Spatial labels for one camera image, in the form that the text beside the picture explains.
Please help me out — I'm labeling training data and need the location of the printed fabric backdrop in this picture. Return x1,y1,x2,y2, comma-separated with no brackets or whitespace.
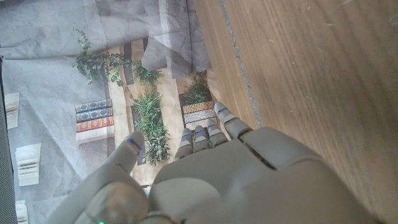
0,0,233,224

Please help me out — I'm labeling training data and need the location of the dark mesh panel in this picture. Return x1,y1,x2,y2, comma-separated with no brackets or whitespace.
0,58,19,224

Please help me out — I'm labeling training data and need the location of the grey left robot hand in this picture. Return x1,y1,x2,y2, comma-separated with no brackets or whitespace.
46,101,384,224

